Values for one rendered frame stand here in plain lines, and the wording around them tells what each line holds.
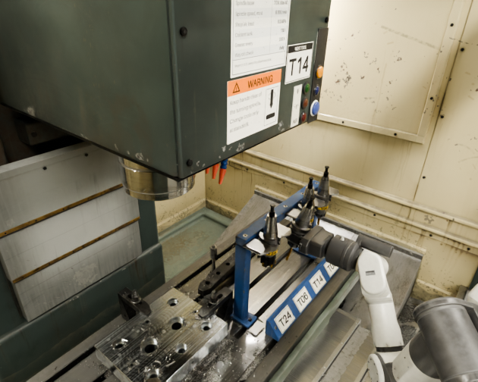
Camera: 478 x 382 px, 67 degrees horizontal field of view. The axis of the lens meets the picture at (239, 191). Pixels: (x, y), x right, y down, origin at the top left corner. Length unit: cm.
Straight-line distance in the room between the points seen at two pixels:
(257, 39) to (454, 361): 63
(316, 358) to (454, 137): 92
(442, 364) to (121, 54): 73
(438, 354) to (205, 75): 61
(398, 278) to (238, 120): 123
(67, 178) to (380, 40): 119
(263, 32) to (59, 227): 88
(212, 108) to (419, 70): 105
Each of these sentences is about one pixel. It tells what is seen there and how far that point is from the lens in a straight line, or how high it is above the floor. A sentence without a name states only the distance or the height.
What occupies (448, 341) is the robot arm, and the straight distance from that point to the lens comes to 77.
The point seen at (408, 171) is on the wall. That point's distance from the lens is 161.
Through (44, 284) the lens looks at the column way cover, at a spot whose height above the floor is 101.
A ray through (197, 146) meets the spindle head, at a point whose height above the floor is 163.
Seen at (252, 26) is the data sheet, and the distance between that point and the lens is 63.
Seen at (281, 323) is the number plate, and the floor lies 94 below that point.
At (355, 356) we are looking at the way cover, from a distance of 146.
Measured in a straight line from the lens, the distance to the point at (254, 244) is 104.
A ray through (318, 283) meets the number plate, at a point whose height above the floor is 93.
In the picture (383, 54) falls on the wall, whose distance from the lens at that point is 154.
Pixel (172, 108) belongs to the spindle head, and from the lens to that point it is 53.
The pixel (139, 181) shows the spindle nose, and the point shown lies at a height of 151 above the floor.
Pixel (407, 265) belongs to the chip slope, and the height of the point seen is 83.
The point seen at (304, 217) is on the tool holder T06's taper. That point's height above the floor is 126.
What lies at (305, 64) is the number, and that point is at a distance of 79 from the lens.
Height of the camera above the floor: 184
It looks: 29 degrees down
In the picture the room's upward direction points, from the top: 2 degrees clockwise
